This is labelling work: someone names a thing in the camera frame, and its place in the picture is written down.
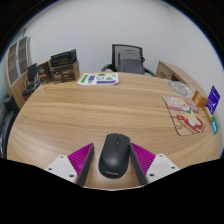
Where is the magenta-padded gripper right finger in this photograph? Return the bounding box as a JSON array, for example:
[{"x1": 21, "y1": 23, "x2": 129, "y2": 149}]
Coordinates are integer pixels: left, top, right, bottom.
[{"x1": 129, "y1": 142, "x2": 181, "y2": 186}]

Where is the black box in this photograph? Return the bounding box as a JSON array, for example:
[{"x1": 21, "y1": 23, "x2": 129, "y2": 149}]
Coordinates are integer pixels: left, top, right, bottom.
[{"x1": 50, "y1": 48, "x2": 78, "y2": 68}]

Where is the wooden side desk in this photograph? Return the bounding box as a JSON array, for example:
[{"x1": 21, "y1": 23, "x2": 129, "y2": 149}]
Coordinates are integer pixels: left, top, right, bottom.
[{"x1": 155, "y1": 60, "x2": 201, "y2": 91}]

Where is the large brown cardboard box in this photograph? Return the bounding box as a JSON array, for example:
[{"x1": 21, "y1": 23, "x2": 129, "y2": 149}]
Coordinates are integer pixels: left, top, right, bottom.
[{"x1": 49, "y1": 60, "x2": 81, "y2": 84}]

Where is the grey backpack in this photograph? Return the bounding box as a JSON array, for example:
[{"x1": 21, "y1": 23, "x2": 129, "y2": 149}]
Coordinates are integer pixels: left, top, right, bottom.
[{"x1": 116, "y1": 49, "x2": 146, "y2": 75}]

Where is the orange cardboard box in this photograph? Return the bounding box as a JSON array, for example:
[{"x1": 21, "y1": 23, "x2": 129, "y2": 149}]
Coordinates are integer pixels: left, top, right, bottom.
[{"x1": 192, "y1": 90, "x2": 210, "y2": 108}]

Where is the black leather armchair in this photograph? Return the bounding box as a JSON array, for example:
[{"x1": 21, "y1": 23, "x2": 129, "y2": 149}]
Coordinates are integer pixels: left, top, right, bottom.
[{"x1": 0, "y1": 94, "x2": 20, "y2": 159}]

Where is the yellow small box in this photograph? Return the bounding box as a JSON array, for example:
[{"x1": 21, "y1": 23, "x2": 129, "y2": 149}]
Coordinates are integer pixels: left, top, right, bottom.
[{"x1": 203, "y1": 106, "x2": 214, "y2": 123}]

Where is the wooden shelf unit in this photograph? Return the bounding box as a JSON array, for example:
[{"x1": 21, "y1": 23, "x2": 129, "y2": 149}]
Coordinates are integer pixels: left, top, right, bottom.
[{"x1": 3, "y1": 35, "x2": 33, "y2": 108}]

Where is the purple card package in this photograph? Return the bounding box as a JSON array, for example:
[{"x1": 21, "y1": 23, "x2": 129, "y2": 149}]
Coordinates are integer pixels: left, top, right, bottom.
[{"x1": 205, "y1": 85, "x2": 221, "y2": 115}]

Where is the black mesh office chair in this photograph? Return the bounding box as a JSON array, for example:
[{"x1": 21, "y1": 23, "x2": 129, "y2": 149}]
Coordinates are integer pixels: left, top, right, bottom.
[{"x1": 100, "y1": 43, "x2": 156, "y2": 77}]

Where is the black visitor chair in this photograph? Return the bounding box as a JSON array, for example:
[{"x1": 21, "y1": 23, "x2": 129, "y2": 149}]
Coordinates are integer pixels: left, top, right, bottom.
[{"x1": 21, "y1": 63, "x2": 43, "y2": 98}]

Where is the black computer mouse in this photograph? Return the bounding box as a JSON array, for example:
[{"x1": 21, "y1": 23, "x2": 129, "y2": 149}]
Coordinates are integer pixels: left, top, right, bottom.
[{"x1": 98, "y1": 132, "x2": 132, "y2": 179}]

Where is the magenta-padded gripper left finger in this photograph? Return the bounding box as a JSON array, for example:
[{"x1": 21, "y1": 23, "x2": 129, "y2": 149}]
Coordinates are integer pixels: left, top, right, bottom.
[{"x1": 43, "y1": 142, "x2": 95, "y2": 187}]

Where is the green small box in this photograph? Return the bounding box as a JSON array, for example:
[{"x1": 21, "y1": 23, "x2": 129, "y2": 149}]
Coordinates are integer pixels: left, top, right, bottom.
[{"x1": 211, "y1": 115, "x2": 220, "y2": 135}]

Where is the beige and red printed mouse pad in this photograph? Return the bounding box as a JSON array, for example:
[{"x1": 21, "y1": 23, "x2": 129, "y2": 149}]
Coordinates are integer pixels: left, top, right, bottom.
[{"x1": 162, "y1": 95, "x2": 206, "y2": 137}]

